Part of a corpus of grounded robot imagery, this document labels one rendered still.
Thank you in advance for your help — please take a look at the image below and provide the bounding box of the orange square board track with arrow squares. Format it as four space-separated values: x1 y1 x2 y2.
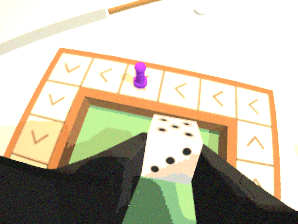
4 48 281 200

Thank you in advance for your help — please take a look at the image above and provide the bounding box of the cream board game track with arrows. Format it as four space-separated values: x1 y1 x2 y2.
9 52 275 224

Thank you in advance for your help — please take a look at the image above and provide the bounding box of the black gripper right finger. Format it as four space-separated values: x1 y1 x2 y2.
192 144 298 224

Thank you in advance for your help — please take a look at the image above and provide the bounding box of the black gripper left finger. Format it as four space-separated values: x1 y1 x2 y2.
0 132 148 224

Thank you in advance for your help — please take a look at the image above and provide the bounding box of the white die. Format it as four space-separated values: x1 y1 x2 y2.
141 115 202 185

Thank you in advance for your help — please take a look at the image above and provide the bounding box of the purple pawn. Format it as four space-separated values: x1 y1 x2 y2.
133 61 148 88

